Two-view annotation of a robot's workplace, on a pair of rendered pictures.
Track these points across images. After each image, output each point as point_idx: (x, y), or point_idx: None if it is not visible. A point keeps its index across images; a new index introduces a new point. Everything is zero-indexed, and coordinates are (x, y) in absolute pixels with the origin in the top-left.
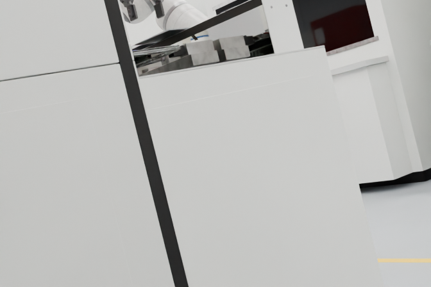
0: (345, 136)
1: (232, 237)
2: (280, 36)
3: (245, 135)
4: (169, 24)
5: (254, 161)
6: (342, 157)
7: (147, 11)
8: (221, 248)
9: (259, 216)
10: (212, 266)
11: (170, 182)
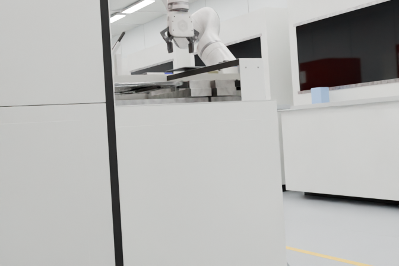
0: (279, 163)
1: (177, 214)
2: (248, 88)
3: (200, 151)
4: (203, 55)
5: (203, 168)
6: (274, 177)
7: None
8: (167, 219)
9: (199, 205)
10: (159, 229)
11: (141, 173)
